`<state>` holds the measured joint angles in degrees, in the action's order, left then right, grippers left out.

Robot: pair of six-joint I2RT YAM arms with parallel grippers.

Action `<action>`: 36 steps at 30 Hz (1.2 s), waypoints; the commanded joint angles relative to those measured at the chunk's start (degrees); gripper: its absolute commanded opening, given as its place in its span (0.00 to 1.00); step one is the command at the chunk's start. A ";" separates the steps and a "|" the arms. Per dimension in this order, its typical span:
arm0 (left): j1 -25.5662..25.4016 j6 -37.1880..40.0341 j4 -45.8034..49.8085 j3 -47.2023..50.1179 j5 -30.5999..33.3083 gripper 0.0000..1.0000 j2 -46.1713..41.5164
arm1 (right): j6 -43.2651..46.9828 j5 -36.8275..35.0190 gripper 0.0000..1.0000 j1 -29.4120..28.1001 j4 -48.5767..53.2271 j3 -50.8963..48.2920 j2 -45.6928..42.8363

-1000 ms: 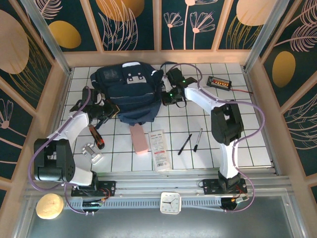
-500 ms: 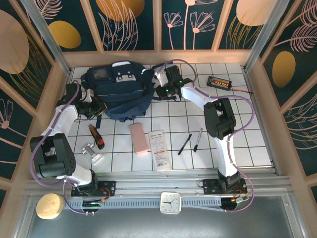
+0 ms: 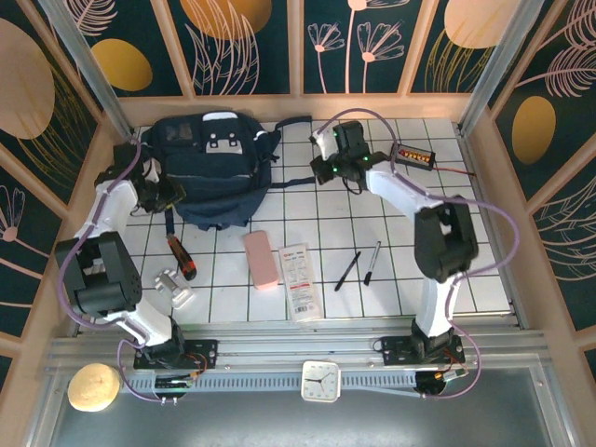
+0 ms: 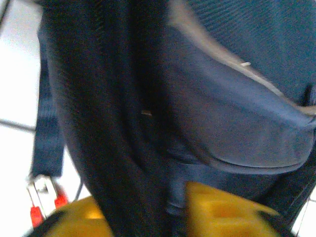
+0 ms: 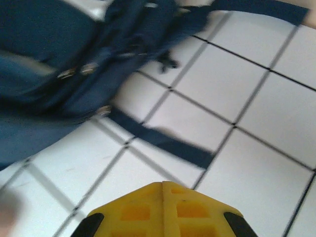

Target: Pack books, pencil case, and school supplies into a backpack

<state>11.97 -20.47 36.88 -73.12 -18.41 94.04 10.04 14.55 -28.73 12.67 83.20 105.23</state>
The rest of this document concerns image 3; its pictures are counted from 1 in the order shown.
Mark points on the navy blue backpack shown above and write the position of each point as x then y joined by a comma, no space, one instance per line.
219,181

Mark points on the plain black pen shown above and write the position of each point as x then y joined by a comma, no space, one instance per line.
348,271

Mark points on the black marker with white label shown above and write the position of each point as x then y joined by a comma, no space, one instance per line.
372,263

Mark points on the pink pencil case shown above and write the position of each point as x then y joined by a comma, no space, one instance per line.
261,263

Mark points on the clear packet with red label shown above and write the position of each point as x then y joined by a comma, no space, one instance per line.
300,284

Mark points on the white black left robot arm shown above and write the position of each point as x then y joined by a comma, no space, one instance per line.
112,209

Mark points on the black board with orange connectors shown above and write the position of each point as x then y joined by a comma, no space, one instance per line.
415,156

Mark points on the beige round sponge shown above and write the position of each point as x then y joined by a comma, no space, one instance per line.
93,388

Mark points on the white square clock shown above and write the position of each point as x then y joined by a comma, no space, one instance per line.
321,381

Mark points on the silver metal bracket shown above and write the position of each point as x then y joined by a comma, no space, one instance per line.
174,291

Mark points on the aluminium frame post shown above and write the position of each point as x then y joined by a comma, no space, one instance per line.
498,65
90,74

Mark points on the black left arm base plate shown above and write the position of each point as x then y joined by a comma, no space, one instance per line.
207,351

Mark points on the aluminium mounting rail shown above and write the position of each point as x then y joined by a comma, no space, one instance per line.
279,344

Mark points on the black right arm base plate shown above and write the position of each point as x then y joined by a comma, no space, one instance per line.
396,349

